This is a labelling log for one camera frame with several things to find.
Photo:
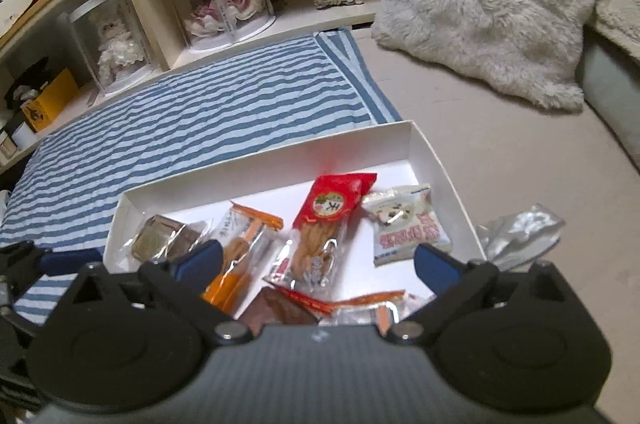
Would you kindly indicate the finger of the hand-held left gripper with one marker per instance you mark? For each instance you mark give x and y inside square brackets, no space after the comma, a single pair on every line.
[70,262]

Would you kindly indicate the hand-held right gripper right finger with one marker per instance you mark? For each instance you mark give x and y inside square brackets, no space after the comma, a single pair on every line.
[435,265]

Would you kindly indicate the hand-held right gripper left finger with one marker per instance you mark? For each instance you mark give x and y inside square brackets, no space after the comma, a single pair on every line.
[200,262]

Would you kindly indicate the orange snack packet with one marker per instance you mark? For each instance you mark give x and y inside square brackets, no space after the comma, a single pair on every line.
[235,249]
[365,301]

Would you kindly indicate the white small snack packet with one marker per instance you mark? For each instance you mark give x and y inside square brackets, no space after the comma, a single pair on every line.
[405,229]

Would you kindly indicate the dark cake with patterned label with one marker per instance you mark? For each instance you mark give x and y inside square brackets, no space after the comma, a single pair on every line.
[157,242]

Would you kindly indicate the brown snack packet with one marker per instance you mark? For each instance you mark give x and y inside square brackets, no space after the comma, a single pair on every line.
[272,312]

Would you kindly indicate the white cardboard box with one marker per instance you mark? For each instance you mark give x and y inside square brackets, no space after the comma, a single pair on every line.
[250,189]

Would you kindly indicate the small clear snack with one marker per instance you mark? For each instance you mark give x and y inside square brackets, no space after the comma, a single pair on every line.
[520,234]

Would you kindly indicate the red snack packet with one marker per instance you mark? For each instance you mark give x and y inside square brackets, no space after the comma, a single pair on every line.
[325,214]

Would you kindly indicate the small jar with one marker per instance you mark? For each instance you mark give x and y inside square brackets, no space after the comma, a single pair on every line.
[7,147]

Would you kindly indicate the white cup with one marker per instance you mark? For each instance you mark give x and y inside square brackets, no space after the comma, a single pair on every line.
[21,136]

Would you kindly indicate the blue striped blanket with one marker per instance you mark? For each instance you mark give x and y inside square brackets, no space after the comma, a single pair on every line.
[200,114]

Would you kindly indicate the yellow cardboard box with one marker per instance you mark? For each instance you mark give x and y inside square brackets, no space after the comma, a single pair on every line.
[50,102]

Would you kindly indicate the white dress doll in case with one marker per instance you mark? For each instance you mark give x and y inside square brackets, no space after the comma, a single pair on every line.
[115,44]

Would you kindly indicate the grey cushion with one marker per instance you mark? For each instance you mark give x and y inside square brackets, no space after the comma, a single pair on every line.
[610,104]

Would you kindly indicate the white foam box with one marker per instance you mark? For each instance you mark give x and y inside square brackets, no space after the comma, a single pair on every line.
[14,12]

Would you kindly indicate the wooden shelf unit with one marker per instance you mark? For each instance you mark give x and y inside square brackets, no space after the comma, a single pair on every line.
[145,4]

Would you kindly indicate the beige fleece throw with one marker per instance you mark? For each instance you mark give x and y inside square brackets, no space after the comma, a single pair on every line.
[620,9]

